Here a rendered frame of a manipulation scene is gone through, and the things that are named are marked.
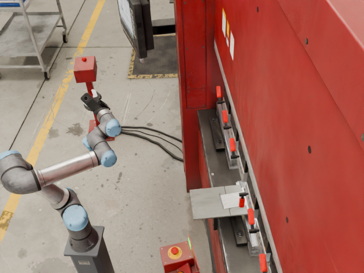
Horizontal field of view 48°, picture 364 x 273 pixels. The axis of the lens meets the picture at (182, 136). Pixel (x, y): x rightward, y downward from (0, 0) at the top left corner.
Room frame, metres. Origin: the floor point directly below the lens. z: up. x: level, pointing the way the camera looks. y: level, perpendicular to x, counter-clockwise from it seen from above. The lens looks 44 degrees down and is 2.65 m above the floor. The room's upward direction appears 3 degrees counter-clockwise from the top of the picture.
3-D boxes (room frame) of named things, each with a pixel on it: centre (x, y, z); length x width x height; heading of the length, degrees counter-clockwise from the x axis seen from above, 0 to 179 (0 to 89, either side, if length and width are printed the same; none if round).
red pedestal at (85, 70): (2.83, 0.76, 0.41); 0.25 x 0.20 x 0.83; 93
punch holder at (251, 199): (1.06, -0.31, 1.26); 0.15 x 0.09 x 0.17; 3
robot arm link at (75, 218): (1.21, 0.55, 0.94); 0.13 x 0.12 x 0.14; 29
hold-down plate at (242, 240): (1.19, -0.25, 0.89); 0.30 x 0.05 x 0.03; 3
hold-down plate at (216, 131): (1.83, -0.22, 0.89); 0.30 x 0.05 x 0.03; 3
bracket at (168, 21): (2.52, 0.04, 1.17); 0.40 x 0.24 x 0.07; 3
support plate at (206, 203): (1.23, -0.16, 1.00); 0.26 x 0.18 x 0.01; 93
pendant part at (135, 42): (2.39, 0.25, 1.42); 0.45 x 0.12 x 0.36; 19
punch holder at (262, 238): (0.86, -0.32, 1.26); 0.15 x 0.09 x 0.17; 3
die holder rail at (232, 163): (1.79, -0.28, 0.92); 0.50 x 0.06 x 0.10; 3
